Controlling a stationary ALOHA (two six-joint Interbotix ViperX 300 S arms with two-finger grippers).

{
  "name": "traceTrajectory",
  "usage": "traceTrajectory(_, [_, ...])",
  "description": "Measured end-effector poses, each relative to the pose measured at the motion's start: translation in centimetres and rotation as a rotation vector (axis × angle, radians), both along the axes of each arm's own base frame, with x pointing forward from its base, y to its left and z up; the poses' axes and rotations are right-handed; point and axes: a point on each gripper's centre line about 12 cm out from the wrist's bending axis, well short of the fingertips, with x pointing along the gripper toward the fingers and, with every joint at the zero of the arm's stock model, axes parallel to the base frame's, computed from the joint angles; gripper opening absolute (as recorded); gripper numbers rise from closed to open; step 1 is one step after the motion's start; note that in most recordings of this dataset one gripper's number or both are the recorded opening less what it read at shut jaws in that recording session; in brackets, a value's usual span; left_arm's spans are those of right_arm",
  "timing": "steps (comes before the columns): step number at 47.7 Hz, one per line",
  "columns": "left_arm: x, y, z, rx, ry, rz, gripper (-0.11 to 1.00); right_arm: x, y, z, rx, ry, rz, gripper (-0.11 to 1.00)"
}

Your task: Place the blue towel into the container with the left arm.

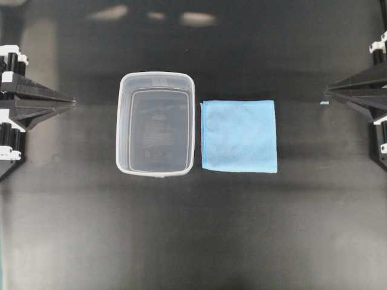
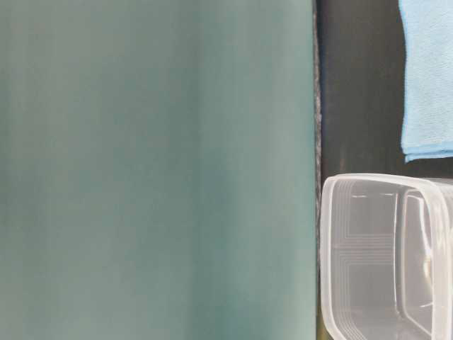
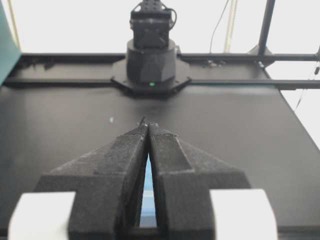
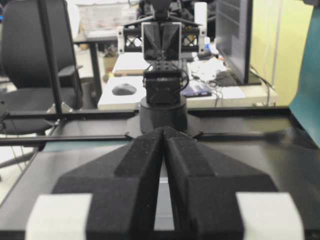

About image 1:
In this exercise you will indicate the blue folded towel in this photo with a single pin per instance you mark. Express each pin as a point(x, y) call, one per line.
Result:
point(239, 136)

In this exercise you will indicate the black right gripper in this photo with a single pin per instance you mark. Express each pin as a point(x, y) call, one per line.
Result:
point(365, 92)

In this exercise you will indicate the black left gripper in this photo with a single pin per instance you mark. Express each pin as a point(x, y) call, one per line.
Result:
point(19, 116)

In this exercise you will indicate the clear plastic container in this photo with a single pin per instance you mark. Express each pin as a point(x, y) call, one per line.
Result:
point(155, 128)

